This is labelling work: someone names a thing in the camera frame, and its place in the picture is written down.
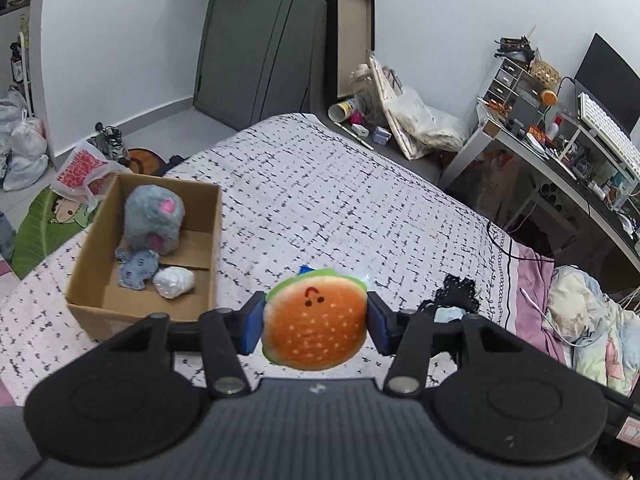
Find beige tote bag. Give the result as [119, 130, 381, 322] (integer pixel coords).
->
[367, 55, 431, 161]

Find white keyboard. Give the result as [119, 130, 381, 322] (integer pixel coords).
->
[579, 92, 640, 181]

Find grey wardrobe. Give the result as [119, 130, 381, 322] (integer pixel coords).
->
[192, 0, 333, 133]

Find large dark picture frame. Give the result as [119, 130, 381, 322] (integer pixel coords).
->
[327, 0, 376, 103]

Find clear plastic bag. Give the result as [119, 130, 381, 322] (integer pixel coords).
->
[387, 87, 471, 151]

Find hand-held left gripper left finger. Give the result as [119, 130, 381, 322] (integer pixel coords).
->
[102, 291, 266, 396]

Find cardboard tube can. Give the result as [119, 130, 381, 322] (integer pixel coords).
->
[327, 99, 357, 123]

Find white desk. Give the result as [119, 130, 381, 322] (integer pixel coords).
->
[440, 100, 640, 271]

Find pair of sneakers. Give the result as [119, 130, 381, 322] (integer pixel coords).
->
[95, 122, 131, 166]

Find brown round mat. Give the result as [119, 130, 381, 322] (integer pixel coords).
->
[122, 147, 166, 178]

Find pastel floral quilt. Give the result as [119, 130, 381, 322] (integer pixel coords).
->
[542, 265, 640, 396]

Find woven basket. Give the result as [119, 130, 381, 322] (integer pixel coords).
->
[529, 60, 561, 88]

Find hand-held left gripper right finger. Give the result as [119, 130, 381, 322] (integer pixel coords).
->
[367, 292, 526, 396]

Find hamburger plush toy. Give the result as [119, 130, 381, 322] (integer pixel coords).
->
[261, 267, 370, 372]

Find white black patterned bedsheet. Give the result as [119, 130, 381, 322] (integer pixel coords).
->
[0, 112, 521, 406]

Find white stuffed plastic bags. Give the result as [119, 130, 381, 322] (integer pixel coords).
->
[0, 87, 51, 192]

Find small blue denim plush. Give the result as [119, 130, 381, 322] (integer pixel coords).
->
[115, 249, 161, 290]

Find black lace cloth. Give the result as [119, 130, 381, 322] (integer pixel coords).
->
[417, 274, 478, 318]

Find small drawer organiser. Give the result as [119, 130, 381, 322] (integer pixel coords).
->
[487, 57, 538, 111]

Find white charging cable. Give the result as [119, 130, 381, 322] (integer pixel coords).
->
[520, 287, 591, 347]

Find pink bed sheet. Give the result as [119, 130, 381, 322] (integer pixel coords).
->
[512, 242, 576, 366]

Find white soft ball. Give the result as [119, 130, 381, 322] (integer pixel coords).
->
[152, 266, 195, 300]

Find green cartoon floor mat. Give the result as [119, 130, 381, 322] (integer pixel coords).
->
[11, 187, 98, 281]

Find brown cardboard box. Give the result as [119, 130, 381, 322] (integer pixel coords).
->
[66, 172, 223, 343]

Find grey fluffy plush toy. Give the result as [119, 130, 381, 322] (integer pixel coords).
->
[122, 185, 187, 253]

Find black computer monitor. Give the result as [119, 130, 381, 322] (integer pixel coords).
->
[574, 32, 640, 133]

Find red white plastic bag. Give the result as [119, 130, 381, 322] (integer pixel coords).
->
[50, 139, 133, 201]

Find black cable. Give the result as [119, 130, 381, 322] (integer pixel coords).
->
[487, 220, 556, 261]

